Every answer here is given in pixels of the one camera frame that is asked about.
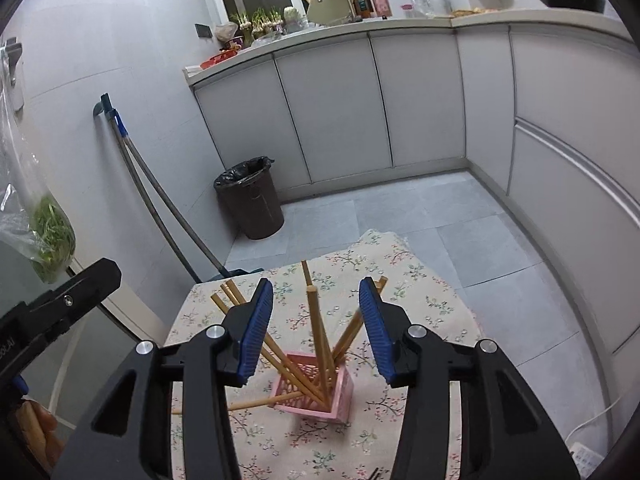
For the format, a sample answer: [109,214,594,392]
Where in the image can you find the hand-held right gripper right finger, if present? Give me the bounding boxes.
[358,276,581,480]

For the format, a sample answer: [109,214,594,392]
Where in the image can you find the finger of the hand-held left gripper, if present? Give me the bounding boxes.
[25,257,122,342]

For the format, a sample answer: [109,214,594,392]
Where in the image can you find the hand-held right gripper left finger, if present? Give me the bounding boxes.
[52,277,275,480]

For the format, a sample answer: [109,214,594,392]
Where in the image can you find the bunch of wooden chopsticks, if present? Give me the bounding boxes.
[171,260,388,415]

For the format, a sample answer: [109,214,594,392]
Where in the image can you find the pink perforated utensil holder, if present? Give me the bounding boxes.
[270,352,355,423]

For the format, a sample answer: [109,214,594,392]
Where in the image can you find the person's left hand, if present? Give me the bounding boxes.
[17,402,63,461]

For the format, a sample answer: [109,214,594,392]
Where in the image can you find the plastic bag of greens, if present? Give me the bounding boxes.
[0,85,77,285]

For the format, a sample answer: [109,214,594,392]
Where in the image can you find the brown trash bin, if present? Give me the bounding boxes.
[214,156,285,241]

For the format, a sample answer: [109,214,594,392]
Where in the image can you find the floral tablecloth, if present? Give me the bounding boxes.
[165,229,483,480]

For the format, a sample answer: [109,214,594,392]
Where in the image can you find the black trash bag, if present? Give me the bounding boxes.
[214,156,276,192]

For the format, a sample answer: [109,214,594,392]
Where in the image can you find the white power strip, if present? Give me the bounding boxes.
[567,442,603,480]

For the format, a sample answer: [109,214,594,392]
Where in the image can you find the white kitchen cabinet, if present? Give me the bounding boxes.
[192,22,640,361]

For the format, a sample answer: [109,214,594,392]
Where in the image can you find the white countertop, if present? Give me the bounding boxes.
[182,7,631,86]

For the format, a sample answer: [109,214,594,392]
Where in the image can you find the green sprouting plants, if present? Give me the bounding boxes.
[230,6,306,41]

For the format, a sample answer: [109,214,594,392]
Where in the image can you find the metal broom handle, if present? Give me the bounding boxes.
[117,130,206,285]

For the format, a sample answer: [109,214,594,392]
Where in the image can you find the metal mop handle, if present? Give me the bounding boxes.
[112,110,228,277]

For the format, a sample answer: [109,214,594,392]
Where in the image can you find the dark wall hook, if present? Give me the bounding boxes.
[92,92,117,122]

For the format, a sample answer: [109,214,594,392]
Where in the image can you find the metal door handle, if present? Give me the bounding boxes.
[0,37,25,111]

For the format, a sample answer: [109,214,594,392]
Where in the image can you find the white cable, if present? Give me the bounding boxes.
[565,392,626,448]

